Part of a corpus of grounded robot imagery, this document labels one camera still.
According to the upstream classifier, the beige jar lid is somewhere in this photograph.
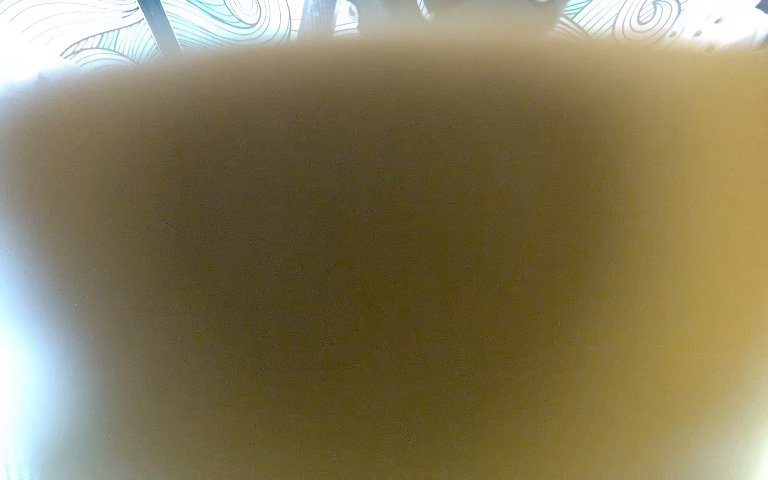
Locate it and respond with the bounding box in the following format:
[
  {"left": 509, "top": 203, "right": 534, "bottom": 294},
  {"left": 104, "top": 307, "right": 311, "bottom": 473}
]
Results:
[{"left": 1, "top": 35, "right": 767, "bottom": 479}]

